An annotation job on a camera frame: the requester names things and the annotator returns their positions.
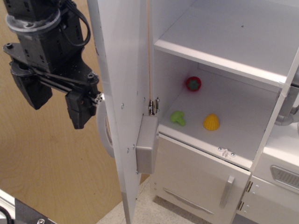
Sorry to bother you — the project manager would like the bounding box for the grey lower door handle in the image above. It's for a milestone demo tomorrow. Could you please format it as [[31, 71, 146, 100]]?
[[219, 176, 235, 209]]

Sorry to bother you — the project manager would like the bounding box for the white fridge door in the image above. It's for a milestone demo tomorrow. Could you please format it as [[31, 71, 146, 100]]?
[[88, 0, 150, 224]]

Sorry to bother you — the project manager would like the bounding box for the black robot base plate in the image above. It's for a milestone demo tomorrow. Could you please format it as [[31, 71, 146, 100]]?
[[0, 190, 56, 224]]

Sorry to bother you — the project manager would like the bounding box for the brass cabinet hinge lower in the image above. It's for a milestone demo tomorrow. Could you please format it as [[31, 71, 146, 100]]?
[[237, 201, 244, 211]]

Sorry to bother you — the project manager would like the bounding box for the grey fridge door handle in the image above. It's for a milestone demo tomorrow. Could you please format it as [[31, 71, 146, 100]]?
[[96, 101, 115, 158]]

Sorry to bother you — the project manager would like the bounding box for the grey ice dispenser panel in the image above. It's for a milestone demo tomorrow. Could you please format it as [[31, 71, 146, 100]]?
[[136, 115, 159, 174]]

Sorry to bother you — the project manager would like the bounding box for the white magnetic door catch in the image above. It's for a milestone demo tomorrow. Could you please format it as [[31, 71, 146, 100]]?
[[217, 147, 236, 158]]

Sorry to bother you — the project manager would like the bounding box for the black cable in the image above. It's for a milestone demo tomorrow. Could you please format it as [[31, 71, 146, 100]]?
[[0, 205, 15, 224]]

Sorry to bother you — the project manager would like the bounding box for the white fridge shelf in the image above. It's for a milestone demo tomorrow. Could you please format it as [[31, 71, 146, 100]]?
[[153, 0, 299, 87]]

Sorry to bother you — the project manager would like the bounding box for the brass cabinet hinge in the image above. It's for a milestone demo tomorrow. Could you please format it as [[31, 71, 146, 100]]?
[[237, 201, 244, 211], [246, 181, 253, 192]]

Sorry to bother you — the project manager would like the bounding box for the white toy fridge cabinet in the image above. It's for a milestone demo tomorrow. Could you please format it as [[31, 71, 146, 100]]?
[[148, 0, 299, 224]]

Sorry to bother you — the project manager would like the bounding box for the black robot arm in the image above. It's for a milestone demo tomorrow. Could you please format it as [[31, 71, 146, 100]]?
[[3, 0, 101, 129]]

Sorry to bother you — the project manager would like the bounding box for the grey toy faucet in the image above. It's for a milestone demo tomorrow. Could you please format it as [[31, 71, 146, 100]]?
[[275, 69, 299, 126]]

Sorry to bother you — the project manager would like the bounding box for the green toy broccoli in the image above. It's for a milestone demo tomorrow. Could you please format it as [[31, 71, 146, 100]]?
[[170, 111, 186, 126]]

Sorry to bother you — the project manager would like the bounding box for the white lower freezer door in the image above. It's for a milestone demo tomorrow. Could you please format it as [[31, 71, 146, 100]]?
[[150, 135, 250, 224]]

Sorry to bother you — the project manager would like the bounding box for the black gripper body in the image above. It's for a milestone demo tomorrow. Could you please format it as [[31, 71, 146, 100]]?
[[2, 32, 103, 105]]

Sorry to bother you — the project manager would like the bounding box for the metal door hinge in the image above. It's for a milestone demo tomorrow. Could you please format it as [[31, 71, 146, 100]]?
[[148, 97, 160, 116]]

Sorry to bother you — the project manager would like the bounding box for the yellow toy corn piece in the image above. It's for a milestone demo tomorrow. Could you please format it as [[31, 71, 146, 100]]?
[[203, 113, 220, 131]]

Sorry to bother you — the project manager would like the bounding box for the red toy tomato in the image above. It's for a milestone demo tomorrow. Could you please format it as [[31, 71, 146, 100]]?
[[186, 76, 202, 91]]

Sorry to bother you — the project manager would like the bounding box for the brass cabinet hinge upper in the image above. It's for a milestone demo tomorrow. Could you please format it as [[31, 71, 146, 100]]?
[[246, 181, 253, 192]]

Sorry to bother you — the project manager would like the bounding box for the grey oven vent panel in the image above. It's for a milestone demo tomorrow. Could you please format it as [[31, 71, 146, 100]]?
[[270, 165, 299, 189]]

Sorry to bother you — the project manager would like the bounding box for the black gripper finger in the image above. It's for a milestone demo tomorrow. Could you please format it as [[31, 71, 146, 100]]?
[[10, 62, 52, 110], [65, 91, 96, 129]]

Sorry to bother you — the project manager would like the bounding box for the white toy kitchen counter unit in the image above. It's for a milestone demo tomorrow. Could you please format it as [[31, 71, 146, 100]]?
[[234, 123, 299, 224]]

